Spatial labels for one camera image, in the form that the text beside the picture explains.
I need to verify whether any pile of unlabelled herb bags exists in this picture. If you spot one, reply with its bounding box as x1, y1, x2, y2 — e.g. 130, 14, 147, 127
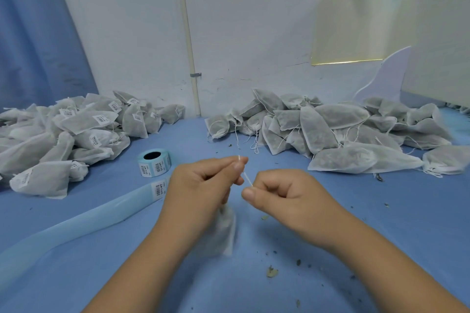
204, 88, 470, 177

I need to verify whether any white sachet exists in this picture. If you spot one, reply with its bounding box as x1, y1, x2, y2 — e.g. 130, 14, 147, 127
197, 154, 255, 259

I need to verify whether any person's right forearm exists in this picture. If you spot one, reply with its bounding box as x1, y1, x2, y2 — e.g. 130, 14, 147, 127
323, 223, 467, 313

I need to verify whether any pile of labelled herb bags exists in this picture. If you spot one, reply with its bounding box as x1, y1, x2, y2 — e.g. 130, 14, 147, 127
0, 90, 187, 200

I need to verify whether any blue curtain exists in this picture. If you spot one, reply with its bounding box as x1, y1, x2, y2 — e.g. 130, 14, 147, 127
0, 0, 99, 111

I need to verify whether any white wall pipe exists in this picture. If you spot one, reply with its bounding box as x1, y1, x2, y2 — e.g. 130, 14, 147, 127
174, 0, 204, 118

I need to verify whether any blue label roll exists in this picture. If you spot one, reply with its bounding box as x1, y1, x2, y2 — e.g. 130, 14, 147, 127
0, 148, 173, 292

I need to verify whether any white curved board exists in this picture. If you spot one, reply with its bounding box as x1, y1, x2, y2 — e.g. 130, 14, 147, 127
353, 46, 413, 103

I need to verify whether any large beige panel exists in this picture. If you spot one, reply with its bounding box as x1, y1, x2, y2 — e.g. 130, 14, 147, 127
400, 0, 470, 109

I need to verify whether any person's left forearm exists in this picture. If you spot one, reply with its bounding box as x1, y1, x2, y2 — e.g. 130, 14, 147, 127
83, 230, 193, 313

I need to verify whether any person's left hand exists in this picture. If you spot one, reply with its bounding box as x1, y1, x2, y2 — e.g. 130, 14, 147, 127
156, 156, 250, 250

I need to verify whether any person's right hand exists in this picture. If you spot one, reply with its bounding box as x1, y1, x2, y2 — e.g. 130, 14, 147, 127
241, 169, 348, 253

